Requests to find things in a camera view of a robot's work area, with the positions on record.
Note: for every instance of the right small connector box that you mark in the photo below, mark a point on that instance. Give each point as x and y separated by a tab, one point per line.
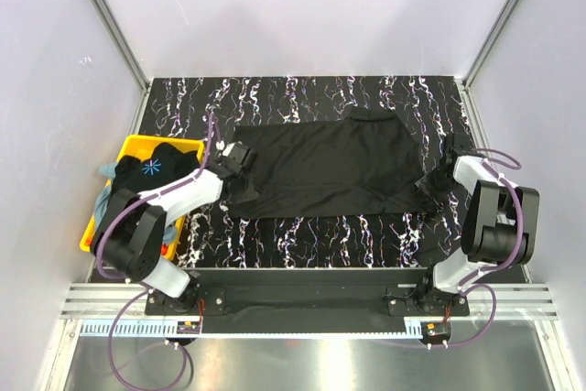
438	330

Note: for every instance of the orange t-shirt in bin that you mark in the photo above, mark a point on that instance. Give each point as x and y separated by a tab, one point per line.
164	247

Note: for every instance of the aluminium front rail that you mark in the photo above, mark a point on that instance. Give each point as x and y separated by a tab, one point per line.
513	302

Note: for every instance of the grey-blue t-shirt in bin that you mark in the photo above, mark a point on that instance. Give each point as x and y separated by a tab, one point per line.
102	200

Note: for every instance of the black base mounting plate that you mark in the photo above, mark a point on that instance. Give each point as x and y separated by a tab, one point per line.
285	302

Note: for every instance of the yellow plastic bin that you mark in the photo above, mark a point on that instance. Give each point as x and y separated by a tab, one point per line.
142	147

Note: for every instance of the right aluminium frame post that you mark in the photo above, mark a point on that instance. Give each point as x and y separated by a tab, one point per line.
496	31

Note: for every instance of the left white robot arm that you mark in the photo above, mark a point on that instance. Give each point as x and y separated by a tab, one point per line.
128	238

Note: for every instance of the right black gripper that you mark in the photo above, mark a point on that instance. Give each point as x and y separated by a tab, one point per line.
428	185

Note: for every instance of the small connector box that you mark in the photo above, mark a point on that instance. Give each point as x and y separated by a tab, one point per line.
189	327
438	330

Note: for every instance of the left aluminium frame post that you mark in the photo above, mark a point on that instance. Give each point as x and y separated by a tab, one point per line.
117	36

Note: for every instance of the black t-shirt with blue print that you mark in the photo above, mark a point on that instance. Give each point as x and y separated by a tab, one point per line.
165	165

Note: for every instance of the left small connector box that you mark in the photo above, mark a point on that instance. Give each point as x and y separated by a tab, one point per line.
189	327

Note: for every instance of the aluminium frame post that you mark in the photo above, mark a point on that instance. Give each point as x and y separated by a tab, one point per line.
117	36
496	31

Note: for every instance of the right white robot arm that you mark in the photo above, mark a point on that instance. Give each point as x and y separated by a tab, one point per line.
499	230

